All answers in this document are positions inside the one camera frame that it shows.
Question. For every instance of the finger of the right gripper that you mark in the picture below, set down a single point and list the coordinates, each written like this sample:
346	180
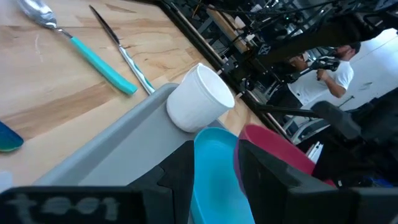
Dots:
335	119

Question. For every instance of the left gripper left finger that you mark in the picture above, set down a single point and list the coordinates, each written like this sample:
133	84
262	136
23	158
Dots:
174	186

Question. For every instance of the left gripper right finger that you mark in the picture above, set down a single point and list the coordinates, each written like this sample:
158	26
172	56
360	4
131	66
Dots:
267	180

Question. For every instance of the pink bowl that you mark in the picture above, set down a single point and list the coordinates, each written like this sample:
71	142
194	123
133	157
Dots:
280	149

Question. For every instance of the blue plate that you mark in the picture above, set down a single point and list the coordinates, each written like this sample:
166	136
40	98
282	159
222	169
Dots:
214	174

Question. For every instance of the white mug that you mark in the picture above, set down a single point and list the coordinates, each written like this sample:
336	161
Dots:
199	99

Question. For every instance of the dark cloth napkin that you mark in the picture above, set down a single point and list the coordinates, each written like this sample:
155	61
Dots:
9	140

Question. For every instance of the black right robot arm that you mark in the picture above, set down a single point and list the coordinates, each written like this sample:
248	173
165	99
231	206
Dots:
326	34

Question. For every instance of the black background robot arm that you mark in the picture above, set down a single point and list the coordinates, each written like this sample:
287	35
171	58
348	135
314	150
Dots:
326	63

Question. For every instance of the grey plastic tray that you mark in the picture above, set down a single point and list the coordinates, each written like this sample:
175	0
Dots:
124	149

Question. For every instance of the person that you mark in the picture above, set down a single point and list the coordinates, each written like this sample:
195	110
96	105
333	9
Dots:
317	84

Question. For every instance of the wooden board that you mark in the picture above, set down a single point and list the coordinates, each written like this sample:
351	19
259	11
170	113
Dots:
227	28

